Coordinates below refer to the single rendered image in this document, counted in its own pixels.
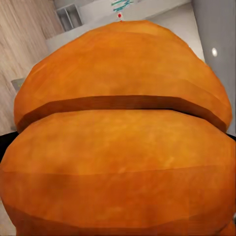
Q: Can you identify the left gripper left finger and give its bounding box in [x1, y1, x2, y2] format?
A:
[0, 130, 19, 162]

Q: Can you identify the pumpkin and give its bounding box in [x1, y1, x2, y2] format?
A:
[0, 20, 236, 236]

